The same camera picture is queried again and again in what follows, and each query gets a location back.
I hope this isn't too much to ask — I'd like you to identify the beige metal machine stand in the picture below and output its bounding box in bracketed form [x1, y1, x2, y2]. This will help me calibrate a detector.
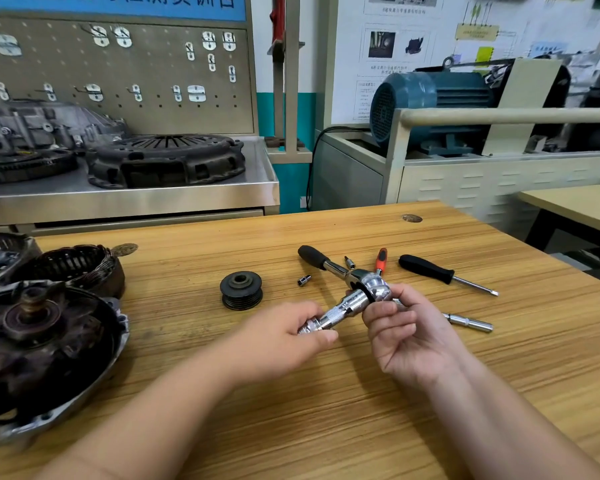
[311, 107, 600, 240]

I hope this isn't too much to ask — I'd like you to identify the flywheel ring gear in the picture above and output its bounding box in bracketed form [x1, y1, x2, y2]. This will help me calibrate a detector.
[0, 148, 79, 187]

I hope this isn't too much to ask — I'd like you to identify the person's right forearm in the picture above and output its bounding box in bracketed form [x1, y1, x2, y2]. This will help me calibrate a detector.
[422, 357, 600, 480]

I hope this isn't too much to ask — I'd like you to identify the black handled screwdriver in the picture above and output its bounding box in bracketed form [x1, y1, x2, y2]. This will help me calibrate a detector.
[398, 254, 500, 297]

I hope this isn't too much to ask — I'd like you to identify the blue sign board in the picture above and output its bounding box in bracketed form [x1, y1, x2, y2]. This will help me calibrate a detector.
[0, 0, 249, 23]

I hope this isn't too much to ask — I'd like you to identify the black clutch pressure plate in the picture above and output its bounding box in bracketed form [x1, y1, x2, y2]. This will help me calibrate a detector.
[85, 134, 247, 190]

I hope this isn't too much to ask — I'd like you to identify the black handled ratchet wrench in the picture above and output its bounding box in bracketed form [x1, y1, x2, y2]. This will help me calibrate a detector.
[297, 245, 394, 303]

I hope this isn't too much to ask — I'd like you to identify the red clamp tool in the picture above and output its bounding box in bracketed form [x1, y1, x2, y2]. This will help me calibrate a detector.
[267, 0, 287, 56]

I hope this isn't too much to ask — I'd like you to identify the white wall chart board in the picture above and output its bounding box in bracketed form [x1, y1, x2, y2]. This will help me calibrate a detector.
[330, 0, 600, 126]

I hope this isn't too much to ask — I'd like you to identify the black grooved pulley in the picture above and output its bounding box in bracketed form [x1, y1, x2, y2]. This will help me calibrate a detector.
[219, 271, 264, 311]

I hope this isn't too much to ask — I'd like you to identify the beige belt guard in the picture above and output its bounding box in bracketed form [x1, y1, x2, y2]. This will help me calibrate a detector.
[481, 58, 564, 157]

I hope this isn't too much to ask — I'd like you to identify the blue electric motor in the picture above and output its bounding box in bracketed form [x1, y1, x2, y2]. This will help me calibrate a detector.
[369, 70, 497, 157]

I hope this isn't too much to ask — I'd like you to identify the person's right hand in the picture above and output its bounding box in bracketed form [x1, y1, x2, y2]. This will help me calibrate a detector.
[362, 284, 469, 391]

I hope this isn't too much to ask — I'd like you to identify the black engine assembly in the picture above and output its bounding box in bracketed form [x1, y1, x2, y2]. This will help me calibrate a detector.
[566, 64, 600, 153]

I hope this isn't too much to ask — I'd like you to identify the smooth chrome extension bar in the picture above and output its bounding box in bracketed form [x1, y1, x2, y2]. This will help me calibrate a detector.
[442, 313, 495, 334]

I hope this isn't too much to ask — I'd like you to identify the row of metal pegboard hooks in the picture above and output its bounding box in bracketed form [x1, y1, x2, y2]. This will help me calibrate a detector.
[0, 24, 238, 104]

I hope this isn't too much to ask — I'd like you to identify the person's left hand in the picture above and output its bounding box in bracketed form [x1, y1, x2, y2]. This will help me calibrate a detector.
[236, 300, 339, 386]

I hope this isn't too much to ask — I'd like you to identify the person's left forearm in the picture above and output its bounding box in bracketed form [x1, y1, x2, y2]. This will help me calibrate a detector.
[32, 352, 261, 480]

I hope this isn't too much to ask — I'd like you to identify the alternator housing with rotor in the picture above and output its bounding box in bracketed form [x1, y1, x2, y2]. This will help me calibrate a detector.
[0, 279, 131, 448]

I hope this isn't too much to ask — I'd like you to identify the beige upright post frame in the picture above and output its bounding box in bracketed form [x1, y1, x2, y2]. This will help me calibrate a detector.
[264, 0, 313, 165]

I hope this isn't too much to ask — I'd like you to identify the grey gearbox housing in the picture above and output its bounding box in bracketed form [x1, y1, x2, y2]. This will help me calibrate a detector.
[0, 101, 129, 156]

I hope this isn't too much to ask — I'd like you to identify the alternator stator with copper windings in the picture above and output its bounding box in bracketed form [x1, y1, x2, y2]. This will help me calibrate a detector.
[7, 244, 126, 301]

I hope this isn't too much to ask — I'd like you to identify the black power cable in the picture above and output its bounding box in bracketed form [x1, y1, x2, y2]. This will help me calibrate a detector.
[306, 125, 372, 211]

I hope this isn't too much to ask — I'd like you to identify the wooden side table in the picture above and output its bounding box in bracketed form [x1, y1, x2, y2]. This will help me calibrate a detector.
[517, 183, 600, 288]

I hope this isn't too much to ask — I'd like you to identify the beige pegboard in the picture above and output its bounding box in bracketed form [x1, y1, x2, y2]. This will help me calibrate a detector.
[0, 14, 259, 137]

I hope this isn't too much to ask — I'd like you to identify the grey alternator end cover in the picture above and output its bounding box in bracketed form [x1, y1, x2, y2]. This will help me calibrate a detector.
[0, 232, 42, 288]

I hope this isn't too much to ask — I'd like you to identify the chrome knurled extension bar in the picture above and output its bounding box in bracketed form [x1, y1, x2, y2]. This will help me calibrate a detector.
[297, 289, 371, 336]

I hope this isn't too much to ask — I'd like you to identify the steel workbench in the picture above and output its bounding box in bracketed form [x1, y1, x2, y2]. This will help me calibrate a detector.
[0, 138, 281, 234]

